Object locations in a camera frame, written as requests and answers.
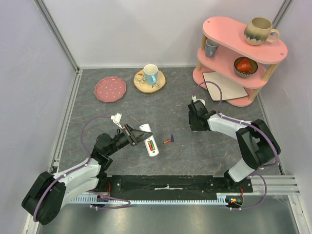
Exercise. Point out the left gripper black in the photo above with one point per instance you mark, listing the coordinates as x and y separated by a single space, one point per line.
135 136

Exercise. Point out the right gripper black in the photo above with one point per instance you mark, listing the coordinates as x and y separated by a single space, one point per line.
194 122

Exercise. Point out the white remote control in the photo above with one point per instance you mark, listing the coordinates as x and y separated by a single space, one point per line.
146 128

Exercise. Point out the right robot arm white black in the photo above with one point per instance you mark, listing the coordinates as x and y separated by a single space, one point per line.
256 142

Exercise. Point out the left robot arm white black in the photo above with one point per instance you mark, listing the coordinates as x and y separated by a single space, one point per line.
50 192

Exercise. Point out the white square mat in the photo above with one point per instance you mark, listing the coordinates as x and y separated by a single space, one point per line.
230 89

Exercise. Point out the beige leaf saucer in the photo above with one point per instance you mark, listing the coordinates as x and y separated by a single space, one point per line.
141 84

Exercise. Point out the pink dotted plate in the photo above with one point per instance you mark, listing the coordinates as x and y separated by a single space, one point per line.
110 89

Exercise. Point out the pink three-tier shelf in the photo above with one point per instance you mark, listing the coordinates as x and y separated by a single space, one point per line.
228 33

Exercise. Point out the light blue cup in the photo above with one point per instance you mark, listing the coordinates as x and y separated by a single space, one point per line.
150 74

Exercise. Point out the patterned dark bowl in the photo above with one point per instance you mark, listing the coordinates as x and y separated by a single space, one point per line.
254 67

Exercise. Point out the orange red cup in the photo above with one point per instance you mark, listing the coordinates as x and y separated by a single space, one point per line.
244 66

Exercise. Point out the grey blue mug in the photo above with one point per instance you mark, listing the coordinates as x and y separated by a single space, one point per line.
210 48

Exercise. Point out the beige ceramic mug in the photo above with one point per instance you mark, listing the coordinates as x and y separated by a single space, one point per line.
259 30

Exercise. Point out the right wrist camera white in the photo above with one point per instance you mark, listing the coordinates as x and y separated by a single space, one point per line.
194 99

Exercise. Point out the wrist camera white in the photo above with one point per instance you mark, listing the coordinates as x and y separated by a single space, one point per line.
194 99
117 119

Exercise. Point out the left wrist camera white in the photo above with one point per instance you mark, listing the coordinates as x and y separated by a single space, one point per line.
117 119

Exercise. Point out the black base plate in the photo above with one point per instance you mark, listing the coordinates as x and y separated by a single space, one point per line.
170 187

